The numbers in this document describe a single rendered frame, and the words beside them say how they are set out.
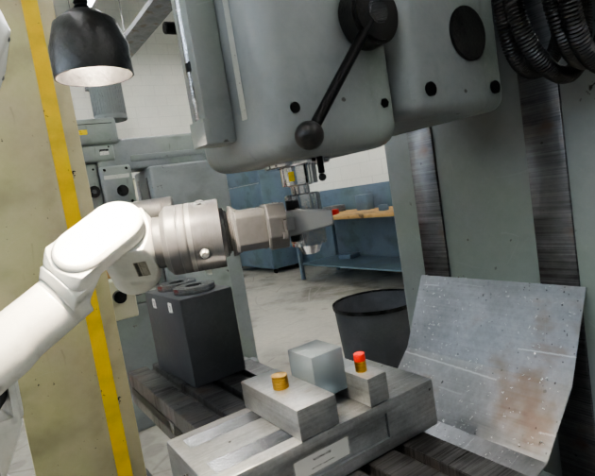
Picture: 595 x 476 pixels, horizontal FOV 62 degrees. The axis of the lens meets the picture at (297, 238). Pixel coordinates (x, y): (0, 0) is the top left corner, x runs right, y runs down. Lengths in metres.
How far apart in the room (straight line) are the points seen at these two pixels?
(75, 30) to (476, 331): 0.74
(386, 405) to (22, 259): 1.80
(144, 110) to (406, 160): 9.36
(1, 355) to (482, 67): 0.67
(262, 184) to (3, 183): 5.94
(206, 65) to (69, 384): 1.92
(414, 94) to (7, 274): 1.89
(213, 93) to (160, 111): 9.74
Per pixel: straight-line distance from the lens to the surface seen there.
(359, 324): 2.52
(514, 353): 0.88
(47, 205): 2.28
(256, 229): 0.60
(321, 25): 0.59
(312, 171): 0.63
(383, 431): 0.73
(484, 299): 0.93
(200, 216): 0.61
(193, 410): 0.98
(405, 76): 0.64
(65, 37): 0.51
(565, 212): 0.84
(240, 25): 0.57
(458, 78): 0.70
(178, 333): 1.09
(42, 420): 2.38
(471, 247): 0.94
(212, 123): 0.58
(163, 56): 10.68
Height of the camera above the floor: 1.27
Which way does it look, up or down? 5 degrees down
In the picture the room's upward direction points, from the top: 9 degrees counter-clockwise
